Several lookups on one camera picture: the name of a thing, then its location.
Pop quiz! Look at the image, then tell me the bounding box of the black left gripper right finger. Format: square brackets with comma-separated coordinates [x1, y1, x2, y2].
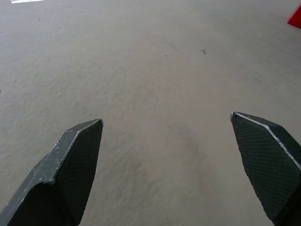
[230, 112, 301, 226]

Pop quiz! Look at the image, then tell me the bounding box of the red object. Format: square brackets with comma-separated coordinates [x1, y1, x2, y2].
[287, 4, 301, 30]

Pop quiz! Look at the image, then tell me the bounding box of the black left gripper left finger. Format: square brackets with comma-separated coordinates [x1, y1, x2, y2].
[0, 119, 104, 226]

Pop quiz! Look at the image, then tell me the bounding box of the white strip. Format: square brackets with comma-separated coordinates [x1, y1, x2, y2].
[10, 0, 45, 4]

